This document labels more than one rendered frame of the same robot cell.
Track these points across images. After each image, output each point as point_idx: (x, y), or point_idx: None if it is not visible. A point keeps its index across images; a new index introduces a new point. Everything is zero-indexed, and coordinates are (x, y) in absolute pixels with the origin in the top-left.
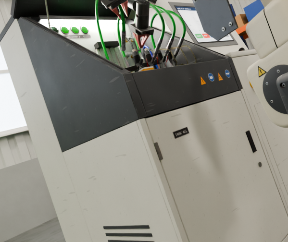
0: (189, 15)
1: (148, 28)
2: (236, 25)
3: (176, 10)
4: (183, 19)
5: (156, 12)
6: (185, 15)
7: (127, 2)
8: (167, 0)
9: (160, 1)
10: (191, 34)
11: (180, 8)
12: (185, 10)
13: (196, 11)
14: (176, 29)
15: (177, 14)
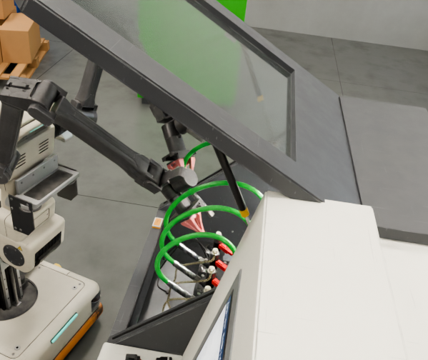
0: (213, 351)
1: (176, 214)
2: (57, 194)
3: (226, 299)
4: (214, 325)
5: (209, 232)
6: (216, 335)
7: (168, 168)
8: (243, 267)
9: (244, 248)
10: (198, 352)
11: (226, 312)
12: (221, 336)
13: (76, 183)
14: (212, 306)
15: (161, 248)
